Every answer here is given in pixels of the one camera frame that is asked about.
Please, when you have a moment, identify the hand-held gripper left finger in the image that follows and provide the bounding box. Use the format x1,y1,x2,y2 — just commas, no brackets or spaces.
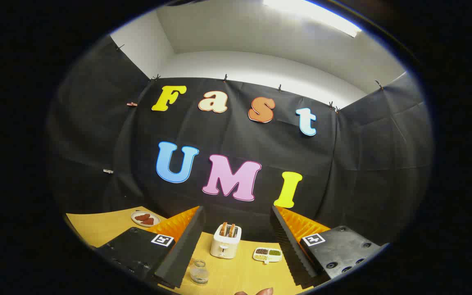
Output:
96,206,205,289

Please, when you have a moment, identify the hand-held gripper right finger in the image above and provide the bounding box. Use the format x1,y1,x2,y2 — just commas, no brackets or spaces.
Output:
270,205,390,289

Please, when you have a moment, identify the white divided seed dish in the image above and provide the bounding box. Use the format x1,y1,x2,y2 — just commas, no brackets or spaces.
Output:
253,247,283,264

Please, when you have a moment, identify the small glass jar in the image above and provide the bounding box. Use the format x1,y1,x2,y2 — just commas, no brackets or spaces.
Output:
189,259,209,285

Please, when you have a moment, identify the cream toaster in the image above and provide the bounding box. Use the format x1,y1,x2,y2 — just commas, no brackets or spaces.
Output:
210,223,242,259

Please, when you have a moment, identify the small white plate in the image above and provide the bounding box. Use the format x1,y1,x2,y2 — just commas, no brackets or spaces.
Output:
131,211,161,228

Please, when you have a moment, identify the wooden table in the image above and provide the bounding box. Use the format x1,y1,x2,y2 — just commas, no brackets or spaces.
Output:
65,206,314,295

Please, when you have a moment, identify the black backdrop cloth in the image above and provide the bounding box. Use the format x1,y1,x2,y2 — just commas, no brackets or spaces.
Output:
45,35,433,246

